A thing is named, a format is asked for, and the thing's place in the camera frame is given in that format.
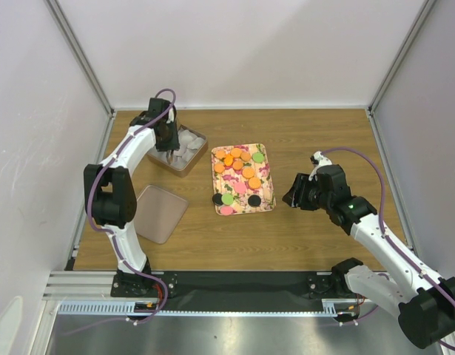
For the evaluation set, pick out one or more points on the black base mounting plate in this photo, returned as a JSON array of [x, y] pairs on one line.
[[241, 291]]

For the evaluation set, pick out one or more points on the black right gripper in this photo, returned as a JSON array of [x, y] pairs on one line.
[[294, 198]]

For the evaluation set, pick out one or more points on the rose gold cookie tin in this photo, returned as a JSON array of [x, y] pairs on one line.
[[185, 135]]

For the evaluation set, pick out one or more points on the white paper cup liner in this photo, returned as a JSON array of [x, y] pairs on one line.
[[182, 158], [196, 144]]

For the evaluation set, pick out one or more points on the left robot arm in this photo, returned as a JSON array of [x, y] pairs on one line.
[[110, 201]]

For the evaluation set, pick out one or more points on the orange squirrel cookie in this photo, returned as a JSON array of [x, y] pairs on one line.
[[228, 160]]

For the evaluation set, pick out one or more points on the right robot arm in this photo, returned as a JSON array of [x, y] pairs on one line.
[[418, 297]]

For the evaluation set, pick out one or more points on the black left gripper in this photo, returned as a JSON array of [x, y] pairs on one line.
[[173, 144]]

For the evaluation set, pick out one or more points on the green sandwich cookie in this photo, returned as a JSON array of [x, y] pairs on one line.
[[258, 157], [227, 199]]

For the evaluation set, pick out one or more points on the pink sandwich cookie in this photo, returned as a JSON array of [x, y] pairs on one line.
[[226, 210], [240, 187]]

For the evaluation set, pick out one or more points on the orange pumpkin cookie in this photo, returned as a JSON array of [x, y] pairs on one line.
[[245, 157], [219, 168]]

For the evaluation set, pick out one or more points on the black sandwich cookie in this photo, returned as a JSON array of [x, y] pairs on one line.
[[217, 199], [254, 200]]

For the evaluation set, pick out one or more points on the orange leaf cookie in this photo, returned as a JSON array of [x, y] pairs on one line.
[[220, 154]]

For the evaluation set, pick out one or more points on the rose gold tin lid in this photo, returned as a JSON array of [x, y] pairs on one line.
[[158, 213]]

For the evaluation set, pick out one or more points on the floral serving tray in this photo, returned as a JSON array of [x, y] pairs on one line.
[[242, 180]]

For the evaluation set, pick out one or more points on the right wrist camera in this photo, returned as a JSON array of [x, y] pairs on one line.
[[318, 159]]

